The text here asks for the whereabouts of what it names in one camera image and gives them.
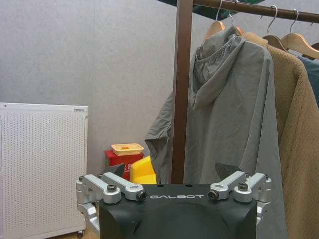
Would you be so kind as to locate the blue garment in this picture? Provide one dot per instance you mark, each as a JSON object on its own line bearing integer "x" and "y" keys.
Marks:
{"x": 312, "y": 72}

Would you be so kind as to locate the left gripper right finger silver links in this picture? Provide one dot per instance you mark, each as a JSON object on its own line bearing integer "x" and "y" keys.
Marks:
{"x": 250, "y": 190}

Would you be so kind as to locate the yellow toy chair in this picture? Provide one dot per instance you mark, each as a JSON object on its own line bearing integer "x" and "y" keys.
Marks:
{"x": 142, "y": 173}

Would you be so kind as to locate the wooden hanger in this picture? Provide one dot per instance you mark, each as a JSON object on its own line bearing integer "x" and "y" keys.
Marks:
{"x": 274, "y": 41}
{"x": 238, "y": 29}
{"x": 297, "y": 41}
{"x": 216, "y": 27}

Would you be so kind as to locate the brown clothes rack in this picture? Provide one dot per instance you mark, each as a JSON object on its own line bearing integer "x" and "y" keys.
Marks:
{"x": 182, "y": 99}

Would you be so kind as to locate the grey hooded jacket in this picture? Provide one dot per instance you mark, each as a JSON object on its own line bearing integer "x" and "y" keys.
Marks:
{"x": 231, "y": 124}

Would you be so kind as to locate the tan fleece coat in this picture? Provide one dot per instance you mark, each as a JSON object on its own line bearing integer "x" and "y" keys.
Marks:
{"x": 299, "y": 139}

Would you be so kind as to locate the white perforated cabinet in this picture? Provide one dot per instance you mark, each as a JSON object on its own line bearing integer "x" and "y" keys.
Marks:
{"x": 42, "y": 169}

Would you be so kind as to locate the beige plastic tray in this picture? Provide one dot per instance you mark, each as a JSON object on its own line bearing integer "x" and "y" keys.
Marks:
{"x": 127, "y": 150}

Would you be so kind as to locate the red box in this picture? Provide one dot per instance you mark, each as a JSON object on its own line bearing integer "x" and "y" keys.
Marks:
{"x": 113, "y": 160}

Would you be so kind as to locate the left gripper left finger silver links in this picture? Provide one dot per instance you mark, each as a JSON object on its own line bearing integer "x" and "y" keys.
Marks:
{"x": 91, "y": 183}

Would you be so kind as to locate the green fabric item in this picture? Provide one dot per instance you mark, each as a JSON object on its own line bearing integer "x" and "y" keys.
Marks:
{"x": 209, "y": 10}

